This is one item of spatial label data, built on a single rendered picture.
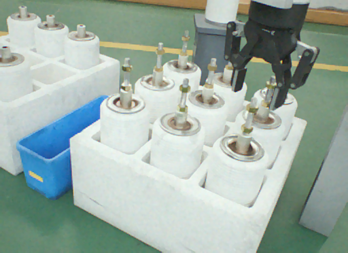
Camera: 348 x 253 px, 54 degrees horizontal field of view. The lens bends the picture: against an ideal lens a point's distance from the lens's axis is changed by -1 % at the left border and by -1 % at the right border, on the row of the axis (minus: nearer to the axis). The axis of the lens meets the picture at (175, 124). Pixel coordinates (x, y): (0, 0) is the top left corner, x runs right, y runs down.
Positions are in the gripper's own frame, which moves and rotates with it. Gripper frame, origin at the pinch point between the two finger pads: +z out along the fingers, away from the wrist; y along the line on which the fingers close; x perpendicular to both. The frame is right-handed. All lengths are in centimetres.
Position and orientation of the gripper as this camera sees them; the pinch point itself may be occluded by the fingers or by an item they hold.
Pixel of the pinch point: (256, 92)
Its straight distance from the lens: 54.3
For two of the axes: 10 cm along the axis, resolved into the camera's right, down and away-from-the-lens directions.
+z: -1.1, 8.4, 5.3
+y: -7.0, -4.4, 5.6
